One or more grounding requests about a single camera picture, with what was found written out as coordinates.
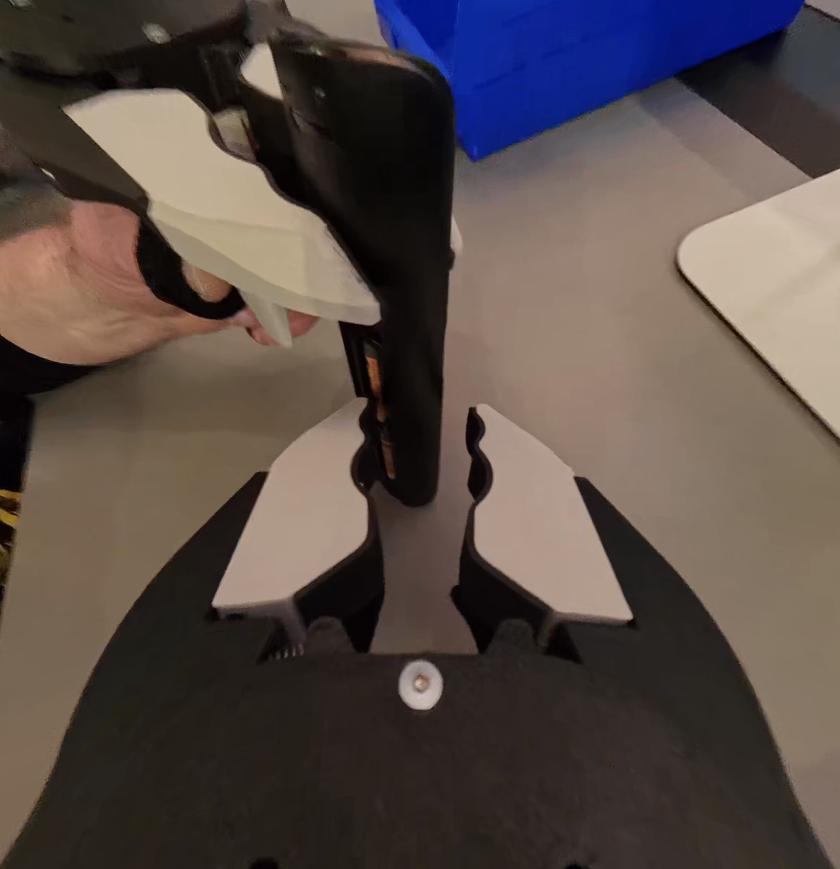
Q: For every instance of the person's left forearm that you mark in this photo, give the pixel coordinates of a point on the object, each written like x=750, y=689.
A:
x=12, y=380

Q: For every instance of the person's left hand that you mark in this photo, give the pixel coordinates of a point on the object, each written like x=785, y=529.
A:
x=66, y=292

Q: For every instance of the white metal document stand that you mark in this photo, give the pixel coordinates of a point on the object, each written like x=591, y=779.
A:
x=786, y=271

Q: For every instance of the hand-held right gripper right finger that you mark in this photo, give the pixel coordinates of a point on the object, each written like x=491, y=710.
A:
x=542, y=536

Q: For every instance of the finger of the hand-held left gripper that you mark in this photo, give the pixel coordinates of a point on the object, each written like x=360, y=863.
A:
x=209, y=203
x=262, y=71

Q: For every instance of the black remote control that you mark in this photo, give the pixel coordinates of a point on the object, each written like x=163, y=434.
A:
x=399, y=203

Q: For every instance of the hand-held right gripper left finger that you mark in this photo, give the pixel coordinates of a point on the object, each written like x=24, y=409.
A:
x=297, y=536

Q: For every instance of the orange battery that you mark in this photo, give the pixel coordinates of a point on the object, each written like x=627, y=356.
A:
x=388, y=451
x=374, y=377

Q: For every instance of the blue plastic bin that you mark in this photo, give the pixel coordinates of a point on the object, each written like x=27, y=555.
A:
x=562, y=68

